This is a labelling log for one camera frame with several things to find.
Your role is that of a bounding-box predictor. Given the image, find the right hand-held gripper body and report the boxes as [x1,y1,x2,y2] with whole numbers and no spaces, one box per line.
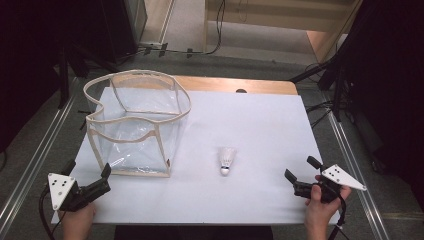
[292,163,368,204]

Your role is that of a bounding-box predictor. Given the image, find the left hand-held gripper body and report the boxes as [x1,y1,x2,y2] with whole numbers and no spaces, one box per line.
[47,172,112,213]

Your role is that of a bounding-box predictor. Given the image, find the clear plastic bag beige trim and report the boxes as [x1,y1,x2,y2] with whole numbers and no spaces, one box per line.
[82,68,193,179]

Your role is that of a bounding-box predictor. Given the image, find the white shuttlecock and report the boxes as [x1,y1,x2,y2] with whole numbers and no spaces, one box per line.
[217,146,238,177]

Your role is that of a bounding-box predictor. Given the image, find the person's left hand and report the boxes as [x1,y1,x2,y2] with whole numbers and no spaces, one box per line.
[61,201,98,235]

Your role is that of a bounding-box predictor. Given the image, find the person's right hand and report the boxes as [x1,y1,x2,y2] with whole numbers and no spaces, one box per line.
[303,174,353,232]

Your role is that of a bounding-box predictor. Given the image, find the white table mat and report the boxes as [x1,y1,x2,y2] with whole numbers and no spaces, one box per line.
[50,86,341,225]

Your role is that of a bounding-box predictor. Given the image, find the black metal stand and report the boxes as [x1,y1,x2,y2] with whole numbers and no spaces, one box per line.
[289,33,354,123]
[56,43,118,111]

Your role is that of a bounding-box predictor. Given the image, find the person's dark clothing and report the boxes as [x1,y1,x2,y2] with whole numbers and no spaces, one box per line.
[114,225,275,240]

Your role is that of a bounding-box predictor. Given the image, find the dark cabinet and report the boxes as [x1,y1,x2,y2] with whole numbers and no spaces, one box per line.
[99,0,149,64]

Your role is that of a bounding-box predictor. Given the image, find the metal floor rail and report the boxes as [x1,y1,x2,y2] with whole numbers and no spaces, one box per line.
[324,96,391,240]
[0,94,77,231]

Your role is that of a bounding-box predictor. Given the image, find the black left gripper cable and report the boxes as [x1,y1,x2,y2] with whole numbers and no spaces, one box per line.
[38,185,57,240]

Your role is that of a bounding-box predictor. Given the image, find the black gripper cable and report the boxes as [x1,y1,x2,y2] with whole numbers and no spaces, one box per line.
[38,185,57,240]
[327,195,348,240]

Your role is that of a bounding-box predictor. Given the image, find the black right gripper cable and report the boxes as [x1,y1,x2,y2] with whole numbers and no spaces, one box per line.
[327,195,348,240]

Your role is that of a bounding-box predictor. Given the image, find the black floor cables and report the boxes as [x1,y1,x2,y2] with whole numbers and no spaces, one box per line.
[304,61,334,129]

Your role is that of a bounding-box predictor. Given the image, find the black hanging cable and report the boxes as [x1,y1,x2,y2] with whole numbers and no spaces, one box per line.
[186,0,227,56]

